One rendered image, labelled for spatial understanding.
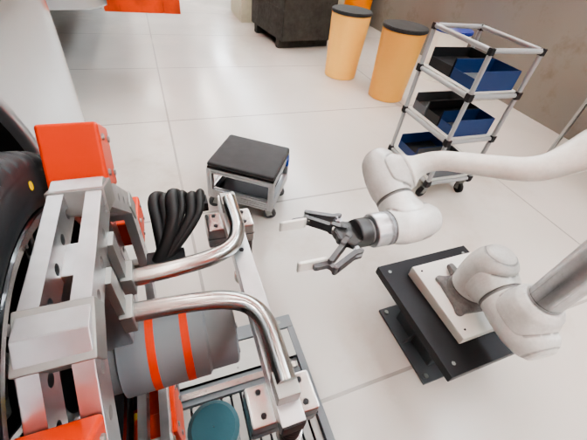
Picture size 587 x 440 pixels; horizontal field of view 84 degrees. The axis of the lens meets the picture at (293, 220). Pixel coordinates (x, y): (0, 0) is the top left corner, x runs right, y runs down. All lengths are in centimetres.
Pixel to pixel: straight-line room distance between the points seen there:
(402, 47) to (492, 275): 275
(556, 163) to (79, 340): 97
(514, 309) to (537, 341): 10
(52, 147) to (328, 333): 134
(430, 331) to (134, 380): 109
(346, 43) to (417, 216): 337
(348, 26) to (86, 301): 388
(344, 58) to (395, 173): 330
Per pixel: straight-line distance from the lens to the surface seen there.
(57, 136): 55
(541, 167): 99
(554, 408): 194
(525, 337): 128
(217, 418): 69
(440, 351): 139
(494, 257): 133
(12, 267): 46
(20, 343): 37
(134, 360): 57
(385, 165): 94
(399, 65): 375
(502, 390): 184
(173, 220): 55
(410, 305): 145
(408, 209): 88
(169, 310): 47
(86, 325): 35
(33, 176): 55
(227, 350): 58
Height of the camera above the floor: 140
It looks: 43 degrees down
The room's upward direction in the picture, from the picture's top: 9 degrees clockwise
